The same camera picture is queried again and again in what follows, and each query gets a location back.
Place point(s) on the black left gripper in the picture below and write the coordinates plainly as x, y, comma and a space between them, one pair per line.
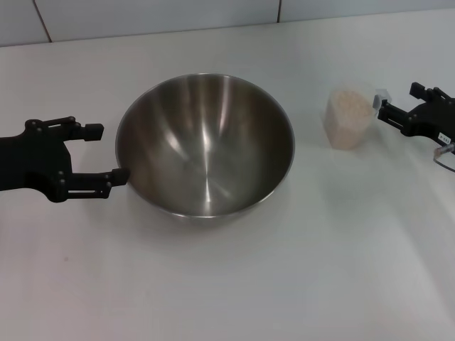
32, 160

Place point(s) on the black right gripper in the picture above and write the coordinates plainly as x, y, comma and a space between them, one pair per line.
433, 120

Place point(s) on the clear plastic measuring cup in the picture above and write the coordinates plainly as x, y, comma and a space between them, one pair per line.
355, 117

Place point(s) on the white rice grains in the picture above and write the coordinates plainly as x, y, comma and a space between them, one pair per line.
348, 120

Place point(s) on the stainless steel mixing bowl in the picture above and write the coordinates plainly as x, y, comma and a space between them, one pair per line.
206, 149

